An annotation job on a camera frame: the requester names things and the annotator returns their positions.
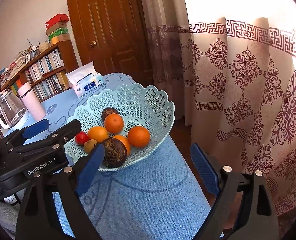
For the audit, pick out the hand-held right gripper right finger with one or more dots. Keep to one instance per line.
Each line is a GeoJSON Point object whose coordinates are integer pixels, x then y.
{"type": "Point", "coordinates": [202, 170]}

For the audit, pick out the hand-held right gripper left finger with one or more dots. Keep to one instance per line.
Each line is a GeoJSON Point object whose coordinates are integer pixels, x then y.
{"type": "Point", "coordinates": [90, 170]}

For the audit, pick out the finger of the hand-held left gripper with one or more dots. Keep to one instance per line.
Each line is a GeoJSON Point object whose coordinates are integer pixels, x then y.
{"type": "Point", "coordinates": [63, 132]}
{"type": "Point", "coordinates": [37, 127]}

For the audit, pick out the red tomato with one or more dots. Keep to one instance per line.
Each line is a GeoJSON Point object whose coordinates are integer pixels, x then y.
{"type": "Point", "coordinates": [81, 138]}

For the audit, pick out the tan round longan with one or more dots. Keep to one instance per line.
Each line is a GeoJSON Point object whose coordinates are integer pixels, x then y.
{"type": "Point", "coordinates": [90, 146]}

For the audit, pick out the dark brown water chestnut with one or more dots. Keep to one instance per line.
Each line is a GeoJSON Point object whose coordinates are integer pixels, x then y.
{"type": "Point", "coordinates": [109, 111]}
{"type": "Point", "coordinates": [114, 153]}

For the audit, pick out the orange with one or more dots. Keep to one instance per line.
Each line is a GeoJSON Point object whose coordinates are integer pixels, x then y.
{"type": "Point", "coordinates": [126, 142]}
{"type": "Point", "coordinates": [114, 123]}
{"type": "Point", "coordinates": [98, 134]}
{"type": "Point", "coordinates": [138, 137]}

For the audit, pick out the teal lattice plastic basket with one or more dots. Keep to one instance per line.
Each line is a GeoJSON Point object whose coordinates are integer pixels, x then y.
{"type": "Point", "coordinates": [143, 105]}

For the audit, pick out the pink insulated bottle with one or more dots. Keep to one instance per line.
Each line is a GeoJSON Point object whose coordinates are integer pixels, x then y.
{"type": "Point", "coordinates": [32, 102]}

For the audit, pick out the white tissue pack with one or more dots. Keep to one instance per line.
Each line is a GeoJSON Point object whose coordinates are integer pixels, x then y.
{"type": "Point", "coordinates": [85, 83]}

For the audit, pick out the blue printed tablecloth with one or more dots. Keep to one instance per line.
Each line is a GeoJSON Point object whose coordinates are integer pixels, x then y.
{"type": "Point", "coordinates": [150, 192]}

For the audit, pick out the wooden bookshelf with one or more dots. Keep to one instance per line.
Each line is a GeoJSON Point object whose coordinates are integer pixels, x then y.
{"type": "Point", "coordinates": [50, 71]}

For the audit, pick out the row of shelved books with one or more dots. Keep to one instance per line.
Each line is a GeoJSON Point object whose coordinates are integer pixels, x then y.
{"type": "Point", "coordinates": [45, 66]}

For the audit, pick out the stack of books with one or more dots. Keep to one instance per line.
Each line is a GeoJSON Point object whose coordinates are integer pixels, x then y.
{"type": "Point", "coordinates": [18, 61]}

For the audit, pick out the woven straw bowl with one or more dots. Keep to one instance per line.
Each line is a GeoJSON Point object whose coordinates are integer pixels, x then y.
{"type": "Point", "coordinates": [44, 46]}

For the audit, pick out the patterned beige curtain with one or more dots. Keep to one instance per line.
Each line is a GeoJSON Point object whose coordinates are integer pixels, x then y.
{"type": "Point", "coordinates": [237, 92]}

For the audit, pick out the yellow cup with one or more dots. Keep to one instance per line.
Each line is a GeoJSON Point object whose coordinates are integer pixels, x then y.
{"type": "Point", "coordinates": [55, 40]}

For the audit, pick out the brass door knob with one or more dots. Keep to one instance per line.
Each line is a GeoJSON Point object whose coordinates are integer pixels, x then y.
{"type": "Point", "coordinates": [92, 44]}

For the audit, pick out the green cardboard box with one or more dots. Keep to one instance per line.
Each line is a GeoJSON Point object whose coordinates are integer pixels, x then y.
{"type": "Point", "coordinates": [59, 31]}

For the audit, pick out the red cardboard box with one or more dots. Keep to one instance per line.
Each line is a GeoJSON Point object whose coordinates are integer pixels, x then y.
{"type": "Point", "coordinates": [56, 21]}

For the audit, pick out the brown wooden door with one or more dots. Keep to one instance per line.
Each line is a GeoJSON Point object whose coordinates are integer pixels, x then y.
{"type": "Point", "coordinates": [113, 30]}

